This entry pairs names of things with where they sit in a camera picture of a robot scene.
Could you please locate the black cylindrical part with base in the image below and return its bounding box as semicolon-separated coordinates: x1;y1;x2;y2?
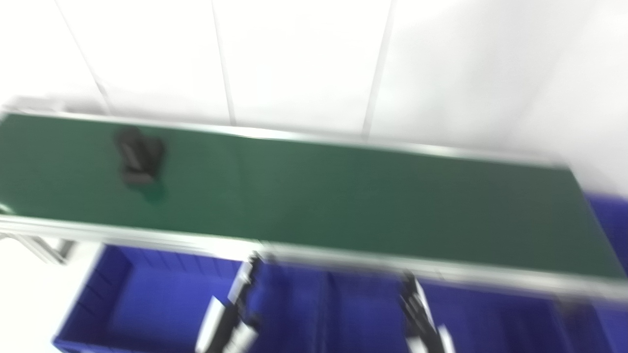
114;126;166;186

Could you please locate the green conveyor belt surface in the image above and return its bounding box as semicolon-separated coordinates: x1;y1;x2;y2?
0;113;627;281

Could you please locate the aluminium conveyor support leg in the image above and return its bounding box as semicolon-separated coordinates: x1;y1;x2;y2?
0;232;77;266

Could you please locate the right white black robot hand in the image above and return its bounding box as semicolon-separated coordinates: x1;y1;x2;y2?
398;273;457;353

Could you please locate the green conveyor belt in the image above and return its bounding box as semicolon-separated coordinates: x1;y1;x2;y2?
0;96;628;302

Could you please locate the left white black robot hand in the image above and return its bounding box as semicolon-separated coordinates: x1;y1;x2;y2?
195;252;263;353

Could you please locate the blue plastic bin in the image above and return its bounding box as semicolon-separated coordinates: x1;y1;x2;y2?
554;194;628;353
319;270;566;353
53;244;330;353

